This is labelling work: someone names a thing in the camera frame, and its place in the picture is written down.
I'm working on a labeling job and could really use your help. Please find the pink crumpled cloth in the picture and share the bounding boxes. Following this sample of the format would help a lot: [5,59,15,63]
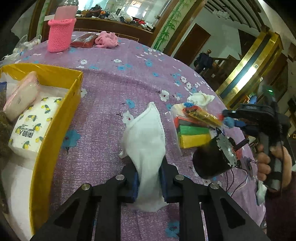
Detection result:
[94,31,118,49]

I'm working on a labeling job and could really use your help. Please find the wooden cabinet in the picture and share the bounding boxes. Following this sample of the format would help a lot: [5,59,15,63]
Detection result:
[30,0,206,50]

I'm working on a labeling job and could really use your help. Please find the person's right hand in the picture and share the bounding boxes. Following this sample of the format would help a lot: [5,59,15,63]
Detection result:
[256,144,293,188]

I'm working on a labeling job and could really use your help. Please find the pink tissue pack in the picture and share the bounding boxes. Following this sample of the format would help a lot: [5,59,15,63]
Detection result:
[3,71,40,121]

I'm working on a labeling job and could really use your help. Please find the dark red packet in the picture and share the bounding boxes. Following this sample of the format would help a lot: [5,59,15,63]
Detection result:
[70,33,98,48]

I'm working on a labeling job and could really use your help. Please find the purple floral tablecloth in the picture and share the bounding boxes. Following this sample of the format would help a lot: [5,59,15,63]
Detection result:
[6,31,266,241]

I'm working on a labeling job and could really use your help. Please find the blue yarn pompom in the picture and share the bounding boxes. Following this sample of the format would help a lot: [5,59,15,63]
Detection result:
[223,116,236,128]

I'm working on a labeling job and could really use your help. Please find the cream white cloth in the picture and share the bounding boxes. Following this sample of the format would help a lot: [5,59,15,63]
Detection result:
[187,92,215,108]

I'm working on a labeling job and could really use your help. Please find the black cylindrical motor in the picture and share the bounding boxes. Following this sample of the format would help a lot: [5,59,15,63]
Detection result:
[192,128,249,179]

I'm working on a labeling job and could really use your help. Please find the lemon print tissue pack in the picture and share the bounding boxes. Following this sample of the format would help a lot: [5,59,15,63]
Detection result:
[8,91,66,159]

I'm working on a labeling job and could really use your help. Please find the yellow cardboard box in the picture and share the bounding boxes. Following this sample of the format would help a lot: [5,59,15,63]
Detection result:
[1,63,83,240]

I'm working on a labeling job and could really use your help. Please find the glass bottle with lid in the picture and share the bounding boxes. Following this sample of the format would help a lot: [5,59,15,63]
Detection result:
[54,0,79,20]

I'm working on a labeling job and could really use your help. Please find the green yellow sponge pack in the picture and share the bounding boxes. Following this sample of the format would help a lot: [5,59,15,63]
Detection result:
[177,126,211,149]

